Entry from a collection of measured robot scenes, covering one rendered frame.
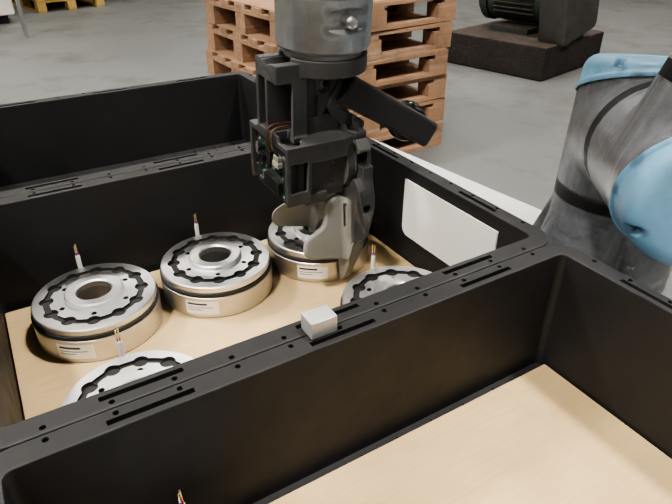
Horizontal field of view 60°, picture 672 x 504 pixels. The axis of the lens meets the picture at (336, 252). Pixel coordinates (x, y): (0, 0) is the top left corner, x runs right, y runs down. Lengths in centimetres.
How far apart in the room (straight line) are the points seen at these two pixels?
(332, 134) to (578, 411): 28
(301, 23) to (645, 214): 28
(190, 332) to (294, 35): 26
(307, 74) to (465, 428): 28
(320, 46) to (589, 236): 34
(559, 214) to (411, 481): 35
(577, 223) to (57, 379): 50
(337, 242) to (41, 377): 27
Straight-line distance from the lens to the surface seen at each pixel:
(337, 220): 52
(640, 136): 49
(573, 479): 43
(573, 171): 63
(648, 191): 46
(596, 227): 63
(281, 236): 59
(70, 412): 33
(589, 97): 61
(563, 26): 475
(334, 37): 45
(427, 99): 317
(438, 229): 55
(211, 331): 52
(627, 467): 45
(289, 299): 55
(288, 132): 48
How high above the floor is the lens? 115
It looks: 31 degrees down
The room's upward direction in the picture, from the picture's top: straight up
